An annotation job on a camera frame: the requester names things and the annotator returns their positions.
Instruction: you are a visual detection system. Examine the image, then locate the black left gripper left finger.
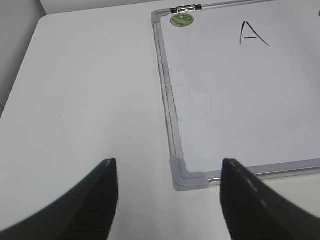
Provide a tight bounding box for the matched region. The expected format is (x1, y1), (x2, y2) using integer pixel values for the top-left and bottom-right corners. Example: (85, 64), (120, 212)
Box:
(0, 158), (118, 240)

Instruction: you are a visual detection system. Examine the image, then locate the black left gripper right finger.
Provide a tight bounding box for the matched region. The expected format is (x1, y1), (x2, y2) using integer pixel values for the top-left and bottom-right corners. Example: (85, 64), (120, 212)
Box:
(220, 158), (320, 240)

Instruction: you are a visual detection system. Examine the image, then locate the white magnetic whiteboard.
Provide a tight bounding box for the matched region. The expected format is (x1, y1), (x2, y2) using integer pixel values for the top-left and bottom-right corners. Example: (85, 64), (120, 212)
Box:
(152, 0), (320, 191)

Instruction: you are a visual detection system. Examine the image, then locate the round green magnet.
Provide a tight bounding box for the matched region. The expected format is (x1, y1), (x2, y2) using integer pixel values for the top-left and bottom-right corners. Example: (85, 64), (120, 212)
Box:
(170, 13), (194, 27)

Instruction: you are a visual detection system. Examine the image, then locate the black silver hanger clip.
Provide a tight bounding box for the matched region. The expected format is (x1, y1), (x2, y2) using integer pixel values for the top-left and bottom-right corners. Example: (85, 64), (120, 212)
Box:
(170, 4), (202, 14)

